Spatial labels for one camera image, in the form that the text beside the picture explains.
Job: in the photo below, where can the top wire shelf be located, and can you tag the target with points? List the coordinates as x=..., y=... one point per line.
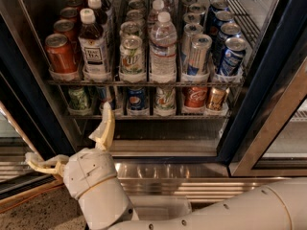
x=143, y=83

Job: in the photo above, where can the clear plastic bin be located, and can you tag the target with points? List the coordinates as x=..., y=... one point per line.
x=160, y=207

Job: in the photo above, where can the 7up can lower shelf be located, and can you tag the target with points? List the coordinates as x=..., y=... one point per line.
x=165, y=97

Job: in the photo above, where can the blue pepsi can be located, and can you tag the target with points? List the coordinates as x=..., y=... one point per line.
x=232, y=56
x=226, y=31
x=219, y=18

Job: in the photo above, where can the orange soda can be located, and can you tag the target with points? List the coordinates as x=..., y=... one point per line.
x=69, y=13
x=66, y=27
x=60, y=53

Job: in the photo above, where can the front tea bottle white cap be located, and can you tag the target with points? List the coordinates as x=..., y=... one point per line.
x=93, y=44

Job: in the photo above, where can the front clear water bottle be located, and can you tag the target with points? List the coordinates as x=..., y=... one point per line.
x=163, y=45

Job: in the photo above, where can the front blue pepsi can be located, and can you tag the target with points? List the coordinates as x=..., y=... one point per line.
x=232, y=56

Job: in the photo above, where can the lower wire shelf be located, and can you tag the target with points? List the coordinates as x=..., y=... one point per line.
x=188, y=116

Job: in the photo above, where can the front silver energy drink can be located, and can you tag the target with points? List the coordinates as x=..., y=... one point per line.
x=199, y=52

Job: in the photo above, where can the front orange soda can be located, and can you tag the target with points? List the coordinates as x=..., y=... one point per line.
x=60, y=53

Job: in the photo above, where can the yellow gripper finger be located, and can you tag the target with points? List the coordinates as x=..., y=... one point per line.
x=54, y=165
x=104, y=133

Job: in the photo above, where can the green can lower shelf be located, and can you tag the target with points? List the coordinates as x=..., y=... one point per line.
x=78, y=98

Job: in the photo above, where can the pepsi can lower shelf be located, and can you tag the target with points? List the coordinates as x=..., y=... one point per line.
x=137, y=98

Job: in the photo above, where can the wire shelf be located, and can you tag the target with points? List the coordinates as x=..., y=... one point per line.
x=188, y=116
x=143, y=83

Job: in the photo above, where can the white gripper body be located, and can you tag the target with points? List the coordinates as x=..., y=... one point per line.
x=89, y=168

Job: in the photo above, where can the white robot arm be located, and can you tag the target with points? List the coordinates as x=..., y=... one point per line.
x=280, y=205

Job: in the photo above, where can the gold brown can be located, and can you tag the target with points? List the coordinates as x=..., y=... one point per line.
x=216, y=98

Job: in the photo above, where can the silver energy drink can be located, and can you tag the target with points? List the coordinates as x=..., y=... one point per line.
x=189, y=31
x=199, y=52

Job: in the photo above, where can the blue can lower shelf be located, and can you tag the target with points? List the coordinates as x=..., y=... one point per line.
x=106, y=95

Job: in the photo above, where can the glass fridge door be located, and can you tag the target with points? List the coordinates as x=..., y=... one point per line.
x=268, y=137

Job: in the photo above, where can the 7up can top shelf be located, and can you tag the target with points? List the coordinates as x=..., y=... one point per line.
x=132, y=55

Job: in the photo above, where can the red coca-cola can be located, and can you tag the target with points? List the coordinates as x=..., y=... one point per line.
x=195, y=96

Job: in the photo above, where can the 7up can shelf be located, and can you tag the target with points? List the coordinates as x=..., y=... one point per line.
x=132, y=55
x=165, y=97

